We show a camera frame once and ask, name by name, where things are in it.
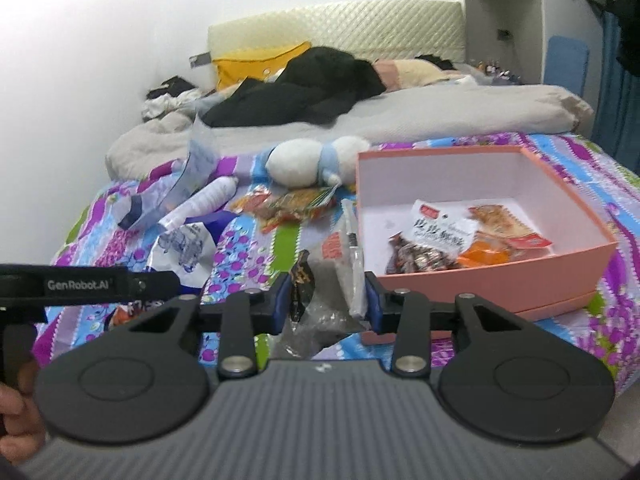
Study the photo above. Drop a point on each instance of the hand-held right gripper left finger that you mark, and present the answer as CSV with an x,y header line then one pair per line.
x,y
282,305

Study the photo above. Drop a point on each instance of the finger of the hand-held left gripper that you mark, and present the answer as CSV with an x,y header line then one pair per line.
x,y
155,287

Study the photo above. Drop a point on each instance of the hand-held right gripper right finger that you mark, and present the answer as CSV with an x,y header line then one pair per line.
x,y
372,305

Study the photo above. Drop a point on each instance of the small black snack packet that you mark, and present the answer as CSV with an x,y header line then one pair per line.
x,y
301,285

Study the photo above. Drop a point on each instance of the clear packet with grey contents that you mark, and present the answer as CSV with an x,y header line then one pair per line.
x,y
332,285

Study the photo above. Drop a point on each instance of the pink cardboard box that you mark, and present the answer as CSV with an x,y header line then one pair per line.
x,y
500,285

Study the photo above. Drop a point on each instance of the person's left hand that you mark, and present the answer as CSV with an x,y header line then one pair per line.
x,y
20,430

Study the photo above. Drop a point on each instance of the blue white printed bag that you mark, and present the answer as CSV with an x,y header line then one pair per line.
x,y
185,250

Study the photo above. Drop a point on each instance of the brown wrapped candy packet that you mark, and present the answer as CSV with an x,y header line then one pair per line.
x,y
420,257

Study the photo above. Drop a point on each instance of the floral printed bedsheet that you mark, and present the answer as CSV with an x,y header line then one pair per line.
x,y
100,220

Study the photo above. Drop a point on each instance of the orange netted snack packet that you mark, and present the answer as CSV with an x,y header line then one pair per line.
x,y
300,207

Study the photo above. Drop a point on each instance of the white plastic bottle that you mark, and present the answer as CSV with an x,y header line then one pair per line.
x,y
205,200

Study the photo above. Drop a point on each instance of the white snack packet red label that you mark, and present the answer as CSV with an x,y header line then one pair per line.
x,y
440,227

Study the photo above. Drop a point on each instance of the clear plastic bag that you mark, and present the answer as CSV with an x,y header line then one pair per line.
x,y
195,170

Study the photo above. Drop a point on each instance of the white and blue plush toy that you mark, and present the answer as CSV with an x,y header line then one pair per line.
x,y
295,162

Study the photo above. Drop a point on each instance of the orange red picture snack packet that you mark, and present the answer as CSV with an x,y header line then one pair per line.
x,y
505,227

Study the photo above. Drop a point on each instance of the pile of crumpled clothes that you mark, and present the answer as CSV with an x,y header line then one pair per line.
x,y
167,100

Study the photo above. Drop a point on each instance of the grey blanket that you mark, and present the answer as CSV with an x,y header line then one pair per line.
x,y
450,110

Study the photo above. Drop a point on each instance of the black jacket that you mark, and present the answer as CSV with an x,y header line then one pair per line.
x,y
310,90

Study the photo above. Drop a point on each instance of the pink pillow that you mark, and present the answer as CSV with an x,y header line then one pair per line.
x,y
385,75

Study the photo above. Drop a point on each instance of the beige pillow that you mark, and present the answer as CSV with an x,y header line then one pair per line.
x,y
420,72

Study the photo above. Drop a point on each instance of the yellow pillow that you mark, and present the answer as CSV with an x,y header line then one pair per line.
x,y
245,65

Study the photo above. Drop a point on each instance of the small black garment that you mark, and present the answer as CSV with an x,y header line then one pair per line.
x,y
435,61

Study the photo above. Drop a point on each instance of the row of small bottles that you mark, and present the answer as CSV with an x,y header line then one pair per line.
x,y
495,71

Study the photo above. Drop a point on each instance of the cream padded headboard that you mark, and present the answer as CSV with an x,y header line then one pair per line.
x,y
350,25

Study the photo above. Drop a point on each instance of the blue chair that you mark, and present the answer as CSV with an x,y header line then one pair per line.
x,y
567,65

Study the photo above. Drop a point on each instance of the blue curtain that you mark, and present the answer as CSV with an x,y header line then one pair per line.
x,y
617,110

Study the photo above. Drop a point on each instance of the white furniture unit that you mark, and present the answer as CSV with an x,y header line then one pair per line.
x,y
500,0

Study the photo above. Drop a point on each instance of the dark hanging clothes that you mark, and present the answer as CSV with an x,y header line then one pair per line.
x,y
625,0

